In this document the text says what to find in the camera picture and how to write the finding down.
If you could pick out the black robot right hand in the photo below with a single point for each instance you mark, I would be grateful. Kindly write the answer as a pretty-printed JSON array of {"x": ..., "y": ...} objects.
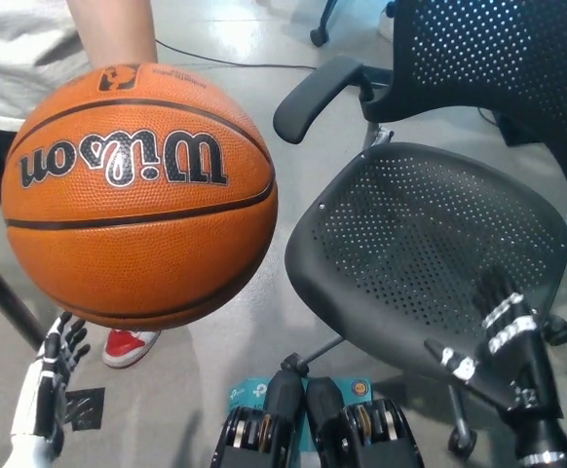
[{"x": 522, "y": 370}]

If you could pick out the black perforated office chair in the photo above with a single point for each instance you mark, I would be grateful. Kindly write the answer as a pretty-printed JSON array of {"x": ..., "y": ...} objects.
[{"x": 400, "y": 234}]

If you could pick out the red and white sneaker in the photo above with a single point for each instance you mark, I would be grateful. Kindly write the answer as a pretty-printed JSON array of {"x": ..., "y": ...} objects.
[{"x": 127, "y": 343}]

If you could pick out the teal TP-Link box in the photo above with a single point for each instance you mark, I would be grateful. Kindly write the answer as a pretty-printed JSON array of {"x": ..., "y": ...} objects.
[{"x": 249, "y": 392}]

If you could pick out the black tape floor marker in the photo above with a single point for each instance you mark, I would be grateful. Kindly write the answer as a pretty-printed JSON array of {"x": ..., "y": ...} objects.
[{"x": 85, "y": 409}]

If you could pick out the black slanted pole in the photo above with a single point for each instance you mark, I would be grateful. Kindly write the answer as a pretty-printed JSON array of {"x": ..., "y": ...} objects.
[{"x": 6, "y": 297}]

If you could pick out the black chair caster leg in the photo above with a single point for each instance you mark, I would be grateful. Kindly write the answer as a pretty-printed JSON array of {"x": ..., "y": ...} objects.
[{"x": 323, "y": 24}]

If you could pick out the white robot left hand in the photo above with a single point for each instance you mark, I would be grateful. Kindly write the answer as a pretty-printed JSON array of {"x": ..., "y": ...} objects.
[{"x": 40, "y": 395}]

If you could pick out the orange Wilson basketball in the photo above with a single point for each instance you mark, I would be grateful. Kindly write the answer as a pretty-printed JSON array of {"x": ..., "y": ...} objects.
[{"x": 137, "y": 219}]

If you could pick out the person in white shirt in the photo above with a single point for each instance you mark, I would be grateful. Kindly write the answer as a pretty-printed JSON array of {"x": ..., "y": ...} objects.
[{"x": 11, "y": 49}]

